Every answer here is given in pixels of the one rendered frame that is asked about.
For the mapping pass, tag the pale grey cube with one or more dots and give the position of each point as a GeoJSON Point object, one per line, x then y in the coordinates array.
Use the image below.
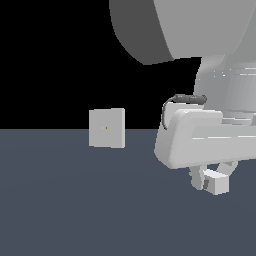
{"type": "Point", "coordinates": [106, 128]}

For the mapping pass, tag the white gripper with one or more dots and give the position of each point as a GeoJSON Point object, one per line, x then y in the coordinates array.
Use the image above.
{"type": "Point", "coordinates": [206, 140]}

